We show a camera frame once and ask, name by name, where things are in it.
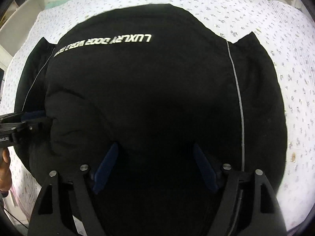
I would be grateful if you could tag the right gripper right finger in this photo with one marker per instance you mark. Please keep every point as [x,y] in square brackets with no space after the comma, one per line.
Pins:
[241,199]

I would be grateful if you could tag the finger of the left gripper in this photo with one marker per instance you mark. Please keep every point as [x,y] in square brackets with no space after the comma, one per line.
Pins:
[19,117]

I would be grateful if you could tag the black hooded jacket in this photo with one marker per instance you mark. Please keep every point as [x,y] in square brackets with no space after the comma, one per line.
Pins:
[154,103]

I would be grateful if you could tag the person's left hand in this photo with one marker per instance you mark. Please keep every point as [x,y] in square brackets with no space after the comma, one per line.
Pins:
[5,172]

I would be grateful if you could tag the white shelf unit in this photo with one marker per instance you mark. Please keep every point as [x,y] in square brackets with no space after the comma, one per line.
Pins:
[16,29]

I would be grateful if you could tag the green bed sheet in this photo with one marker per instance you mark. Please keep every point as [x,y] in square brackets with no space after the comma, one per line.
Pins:
[53,4]

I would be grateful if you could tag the white floral bed quilt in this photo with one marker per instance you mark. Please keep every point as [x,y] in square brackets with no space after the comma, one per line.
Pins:
[286,33]

